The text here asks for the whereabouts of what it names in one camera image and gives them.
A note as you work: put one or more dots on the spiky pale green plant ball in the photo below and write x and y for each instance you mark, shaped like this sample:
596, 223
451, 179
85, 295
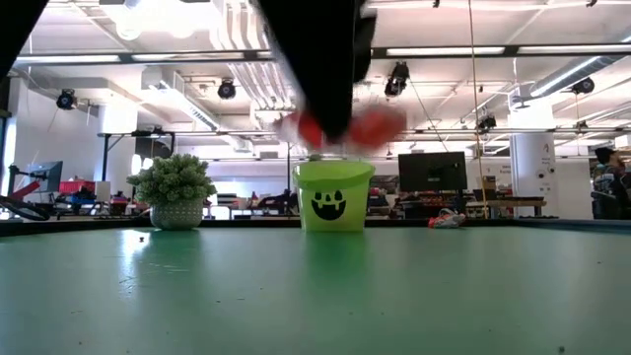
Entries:
172, 187

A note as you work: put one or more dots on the wooden desk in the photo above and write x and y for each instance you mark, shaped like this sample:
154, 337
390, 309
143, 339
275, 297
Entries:
508, 200

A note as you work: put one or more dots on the red box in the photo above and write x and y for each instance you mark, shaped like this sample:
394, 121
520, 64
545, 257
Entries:
76, 187

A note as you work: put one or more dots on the lime green pumpkin-face bucket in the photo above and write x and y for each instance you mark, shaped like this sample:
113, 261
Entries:
332, 207

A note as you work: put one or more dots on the black aluminium table frame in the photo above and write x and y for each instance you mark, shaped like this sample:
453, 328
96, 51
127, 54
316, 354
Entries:
59, 228

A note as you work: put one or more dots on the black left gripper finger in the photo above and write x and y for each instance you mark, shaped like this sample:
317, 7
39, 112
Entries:
330, 103

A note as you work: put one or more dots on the black computer monitor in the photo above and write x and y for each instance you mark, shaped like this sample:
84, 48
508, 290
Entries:
433, 171

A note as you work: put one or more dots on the person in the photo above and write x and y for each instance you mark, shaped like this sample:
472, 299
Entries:
611, 182

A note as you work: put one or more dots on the clear-wrapped red candy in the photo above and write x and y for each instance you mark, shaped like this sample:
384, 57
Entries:
377, 128

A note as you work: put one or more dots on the green felt mat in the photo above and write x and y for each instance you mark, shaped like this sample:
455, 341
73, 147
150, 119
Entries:
443, 296

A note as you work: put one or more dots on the long ceiling light rail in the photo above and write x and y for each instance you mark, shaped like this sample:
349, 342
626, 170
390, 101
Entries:
443, 50

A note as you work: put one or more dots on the small orange-red candy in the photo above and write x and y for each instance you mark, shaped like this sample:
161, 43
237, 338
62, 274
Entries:
446, 219

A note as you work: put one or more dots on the black ceiling spot lamp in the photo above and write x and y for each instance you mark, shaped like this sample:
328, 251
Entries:
66, 99
487, 122
583, 85
227, 90
397, 79

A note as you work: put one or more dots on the black workstation frame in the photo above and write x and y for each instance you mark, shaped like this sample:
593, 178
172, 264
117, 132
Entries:
105, 153

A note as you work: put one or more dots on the white round pillar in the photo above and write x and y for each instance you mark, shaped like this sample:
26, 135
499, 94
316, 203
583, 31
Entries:
530, 163

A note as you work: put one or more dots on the silver ceiling duct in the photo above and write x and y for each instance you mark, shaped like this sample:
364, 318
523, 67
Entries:
572, 74

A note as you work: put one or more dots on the monitor on arm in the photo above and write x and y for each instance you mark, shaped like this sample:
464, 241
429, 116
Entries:
45, 176

